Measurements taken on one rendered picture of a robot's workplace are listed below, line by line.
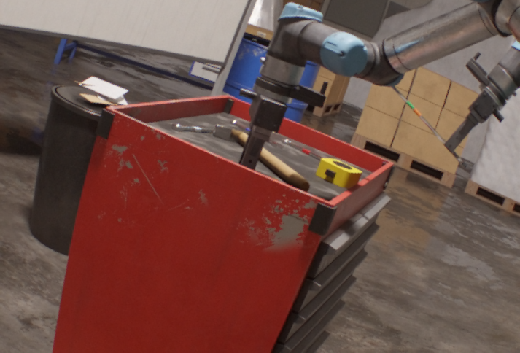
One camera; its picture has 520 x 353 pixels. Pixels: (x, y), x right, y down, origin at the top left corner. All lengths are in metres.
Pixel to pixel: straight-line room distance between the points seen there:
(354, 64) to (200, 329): 0.56
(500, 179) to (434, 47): 7.40
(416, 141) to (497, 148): 0.98
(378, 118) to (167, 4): 4.67
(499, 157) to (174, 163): 7.49
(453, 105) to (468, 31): 7.22
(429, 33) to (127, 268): 0.72
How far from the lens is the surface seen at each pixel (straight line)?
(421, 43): 1.53
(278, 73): 1.57
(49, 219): 3.30
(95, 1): 4.06
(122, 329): 1.67
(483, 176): 8.89
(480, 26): 1.47
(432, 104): 8.68
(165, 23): 4.41
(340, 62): 1.48
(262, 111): 1.55
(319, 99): 1.60
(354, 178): 1.86
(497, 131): 8.86
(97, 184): 1.62
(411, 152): 8.74
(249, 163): 1.60
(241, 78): 5.42
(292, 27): 1.56
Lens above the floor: 1.25
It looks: 10 degrees down
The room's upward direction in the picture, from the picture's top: 20 degrees clockwise
